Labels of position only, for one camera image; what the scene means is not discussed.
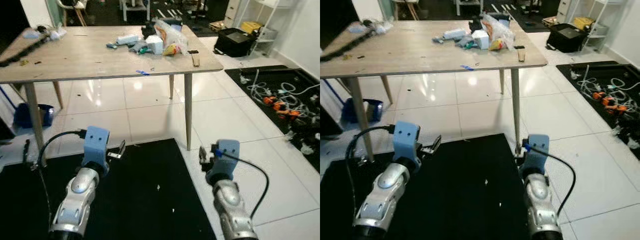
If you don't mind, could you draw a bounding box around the plain black floor mat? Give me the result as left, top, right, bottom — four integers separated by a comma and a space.
320, 132, 532, 240
0, 138, 217, 240

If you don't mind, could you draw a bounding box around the blue bucket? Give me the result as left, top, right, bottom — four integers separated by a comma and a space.
341, 98, 385, 125
13, 103, 55, 129

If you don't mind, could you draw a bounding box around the black mat with clutter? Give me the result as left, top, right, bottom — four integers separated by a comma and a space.
556, 61, 640, 162
224, 65, 321, 173

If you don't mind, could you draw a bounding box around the orange tool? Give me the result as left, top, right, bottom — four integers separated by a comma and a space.
592, 90, 629, 117
263, 95, 301, 119

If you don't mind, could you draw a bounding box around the light wooden table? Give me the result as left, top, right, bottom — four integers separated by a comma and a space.
320, 20, 549, 164
0, 25, 225, 167

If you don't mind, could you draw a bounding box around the small white carton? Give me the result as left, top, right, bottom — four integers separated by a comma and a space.
472, 30, 491, 50
145, 35, 165, 55

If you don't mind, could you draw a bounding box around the black case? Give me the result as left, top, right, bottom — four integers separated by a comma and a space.
213, 28, 259, 58
546, 23, 591, 54

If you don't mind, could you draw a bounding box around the clear plastic bag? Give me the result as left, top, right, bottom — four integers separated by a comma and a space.
482, 13, 516, 52
153, 19, 189, 56

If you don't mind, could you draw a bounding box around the crumpled clear plastic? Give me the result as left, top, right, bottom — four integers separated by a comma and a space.
22, 26, 68, 41
347, 19, 397, 35

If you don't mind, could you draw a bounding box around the long black strip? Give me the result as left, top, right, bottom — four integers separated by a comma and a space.
0, 30, 52, 67
320, 25, 377, 64

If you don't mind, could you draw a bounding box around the yellow package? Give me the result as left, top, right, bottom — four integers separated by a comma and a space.
572, 16, 596, 30
239, 21, 264, 35

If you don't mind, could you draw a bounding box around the white stool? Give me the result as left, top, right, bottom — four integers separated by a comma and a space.
119, 0, 151, 22
454, 0, 485, 16

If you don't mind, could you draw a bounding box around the wooden chair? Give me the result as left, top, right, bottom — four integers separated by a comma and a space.
392, 0, 422, 21
56, 0, 89, 27

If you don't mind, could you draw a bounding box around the white shelf rack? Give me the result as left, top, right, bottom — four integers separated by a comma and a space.
564, 0, 627, 52
234, 0, 302, 57

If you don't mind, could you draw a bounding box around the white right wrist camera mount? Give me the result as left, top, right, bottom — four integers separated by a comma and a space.
212, 139, 241, 177
522, 134, 550, 176

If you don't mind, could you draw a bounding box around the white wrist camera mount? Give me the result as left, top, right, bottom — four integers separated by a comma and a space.
522, 134, 550, 176
212, 139, 241, 177
82, 126, 111, 171
392, 121, 422, 168

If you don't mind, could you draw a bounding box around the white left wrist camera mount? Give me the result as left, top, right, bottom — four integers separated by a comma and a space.
392, 121, 422, 168
82, 126, 111, 171

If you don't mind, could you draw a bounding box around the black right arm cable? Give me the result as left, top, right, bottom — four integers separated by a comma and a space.
216, 146, 270, 219
524, 144, 577, 217

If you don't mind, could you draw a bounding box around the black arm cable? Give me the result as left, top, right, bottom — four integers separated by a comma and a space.
216, 146, 270, 219
22, 129, 87, 223
524, 144, 577, 217
344, 125, 397, 221

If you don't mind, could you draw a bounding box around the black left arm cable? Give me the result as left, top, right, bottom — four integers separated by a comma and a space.
22, 129, 87, 223
344, 125, 397, 221

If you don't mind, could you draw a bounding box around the white cable bundle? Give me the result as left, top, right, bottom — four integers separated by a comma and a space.
577, 64, 640, 110
247, 69, 321, 119

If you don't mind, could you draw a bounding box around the blue mop handle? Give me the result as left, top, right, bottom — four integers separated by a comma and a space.
322, 78, 347, 108
0, 85, 19, 112

